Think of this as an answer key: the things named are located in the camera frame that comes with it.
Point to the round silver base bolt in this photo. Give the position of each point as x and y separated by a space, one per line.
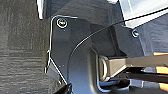
135 33
61 22

